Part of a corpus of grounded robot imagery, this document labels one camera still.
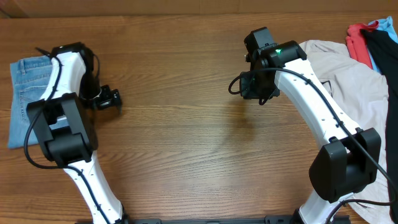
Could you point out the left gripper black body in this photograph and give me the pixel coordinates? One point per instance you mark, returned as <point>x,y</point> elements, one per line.
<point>93,94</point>

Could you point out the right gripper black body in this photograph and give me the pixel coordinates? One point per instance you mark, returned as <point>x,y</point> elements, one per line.
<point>259,87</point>

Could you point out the beige cloth garment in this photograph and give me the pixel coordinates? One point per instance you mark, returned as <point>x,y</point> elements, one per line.
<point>362,94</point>

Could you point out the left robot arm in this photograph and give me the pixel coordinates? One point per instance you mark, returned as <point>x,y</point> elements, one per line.
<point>65,132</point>

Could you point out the red garment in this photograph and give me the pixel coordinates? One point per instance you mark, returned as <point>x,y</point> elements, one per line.
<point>356,43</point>

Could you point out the black garment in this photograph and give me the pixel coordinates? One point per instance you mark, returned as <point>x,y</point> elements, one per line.
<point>384,52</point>

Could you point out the light blue denim jeans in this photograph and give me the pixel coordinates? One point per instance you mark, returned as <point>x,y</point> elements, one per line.
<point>30,77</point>

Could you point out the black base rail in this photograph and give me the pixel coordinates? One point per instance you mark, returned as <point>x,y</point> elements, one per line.
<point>270,219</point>

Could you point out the light blue garment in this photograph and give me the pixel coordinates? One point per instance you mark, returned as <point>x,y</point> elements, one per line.
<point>387,26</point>

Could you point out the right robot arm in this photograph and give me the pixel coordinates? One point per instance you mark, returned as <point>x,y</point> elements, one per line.
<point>348,157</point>

